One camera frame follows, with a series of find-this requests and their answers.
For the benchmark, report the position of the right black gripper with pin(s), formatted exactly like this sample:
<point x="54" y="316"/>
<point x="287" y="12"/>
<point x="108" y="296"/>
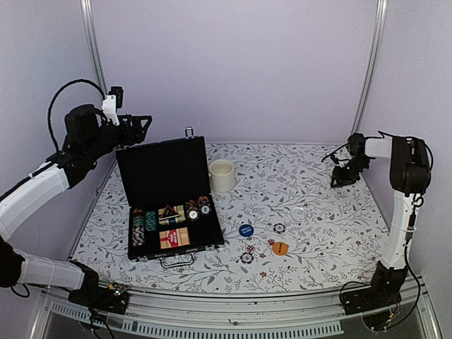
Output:
<point x="342" y="179"/>

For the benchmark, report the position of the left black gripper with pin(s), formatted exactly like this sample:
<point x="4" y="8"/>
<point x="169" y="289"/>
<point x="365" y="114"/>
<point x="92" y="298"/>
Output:
<point x="139" y="134"/>

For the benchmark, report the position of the triangular all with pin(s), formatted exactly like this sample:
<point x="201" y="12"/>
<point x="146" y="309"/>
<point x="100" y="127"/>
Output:
<point x="167" y="213"/>

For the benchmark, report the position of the blue playing card deck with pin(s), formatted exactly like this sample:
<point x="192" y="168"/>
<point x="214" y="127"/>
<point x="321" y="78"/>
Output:
<point x="181" y="218"/>

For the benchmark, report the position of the red playing card deck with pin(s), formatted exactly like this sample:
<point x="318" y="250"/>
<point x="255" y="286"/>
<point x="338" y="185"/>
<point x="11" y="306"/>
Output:
<point x="174" y="238"/>

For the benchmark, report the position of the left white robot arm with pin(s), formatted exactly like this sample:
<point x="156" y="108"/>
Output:
<point x="60" y="172"/>

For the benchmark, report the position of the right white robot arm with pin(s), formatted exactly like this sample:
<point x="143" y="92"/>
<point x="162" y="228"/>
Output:
<point x="410" y="170"/>

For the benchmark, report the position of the black poker set case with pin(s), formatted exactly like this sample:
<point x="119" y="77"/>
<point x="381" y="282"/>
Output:
<point x="169" y="173"/>

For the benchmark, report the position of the clear round dealer disc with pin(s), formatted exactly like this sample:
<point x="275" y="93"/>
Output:
<point x="298" y="213"/>

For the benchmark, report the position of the floral table mat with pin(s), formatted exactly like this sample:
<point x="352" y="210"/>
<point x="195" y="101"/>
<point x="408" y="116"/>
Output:
<point x="341" y="239"/>

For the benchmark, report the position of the blue ten poker chip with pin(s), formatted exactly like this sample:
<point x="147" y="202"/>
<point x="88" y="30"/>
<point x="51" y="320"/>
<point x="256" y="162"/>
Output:
<point x="279" y="228"/>

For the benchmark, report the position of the orange chip stack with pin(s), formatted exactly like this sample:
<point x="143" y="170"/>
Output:
<point x="138" y="222"/>

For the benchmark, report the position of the green chip stack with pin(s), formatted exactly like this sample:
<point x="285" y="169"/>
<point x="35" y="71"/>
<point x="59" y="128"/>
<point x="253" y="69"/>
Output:
<point x="151" y="221"/>

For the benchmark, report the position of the cream ribbed cup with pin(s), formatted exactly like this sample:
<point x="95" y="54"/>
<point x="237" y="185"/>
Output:
<point x="221" y="174"/>

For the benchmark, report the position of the orange big blind button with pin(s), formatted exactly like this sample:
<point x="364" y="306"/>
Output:
<point x="280" y="248"/>

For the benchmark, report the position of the black chip stack white top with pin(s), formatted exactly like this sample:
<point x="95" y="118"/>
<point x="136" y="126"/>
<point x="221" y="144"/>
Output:
<point x="192" y="211"/>

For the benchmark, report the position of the blue chip stack white top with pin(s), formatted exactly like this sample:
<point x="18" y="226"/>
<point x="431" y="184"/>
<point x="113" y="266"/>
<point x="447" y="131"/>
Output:
<point x="204" y="205"/>

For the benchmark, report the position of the blue small blind button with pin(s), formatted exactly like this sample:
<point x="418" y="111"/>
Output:
<point x="246" y="230"/>

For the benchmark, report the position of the black poker chip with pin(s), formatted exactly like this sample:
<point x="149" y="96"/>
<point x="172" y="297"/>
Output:
<point x="246" y="258"/>

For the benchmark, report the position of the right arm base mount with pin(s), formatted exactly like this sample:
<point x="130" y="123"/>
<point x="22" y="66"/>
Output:
<point x="384" y="290"/>

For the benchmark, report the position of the left aluminium frame post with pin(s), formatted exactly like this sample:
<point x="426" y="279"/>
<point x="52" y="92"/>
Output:
<point x="91" y="37"/>

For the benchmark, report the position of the aluminium frame post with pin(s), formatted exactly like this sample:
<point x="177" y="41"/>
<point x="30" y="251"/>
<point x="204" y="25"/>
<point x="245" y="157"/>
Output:
<point x="91" y="37"/>
<point x="375" y="46"/>

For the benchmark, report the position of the right aluminium frame post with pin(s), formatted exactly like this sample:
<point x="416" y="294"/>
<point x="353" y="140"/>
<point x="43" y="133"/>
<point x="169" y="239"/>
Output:
<point x="375" y="46"/>

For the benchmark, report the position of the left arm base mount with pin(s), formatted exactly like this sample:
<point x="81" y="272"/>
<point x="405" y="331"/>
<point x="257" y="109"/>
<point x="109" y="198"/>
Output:
<point x="92" y="295"/>

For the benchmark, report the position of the front aluminium rail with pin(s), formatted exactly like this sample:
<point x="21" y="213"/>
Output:
<point x="308" y="314"/>

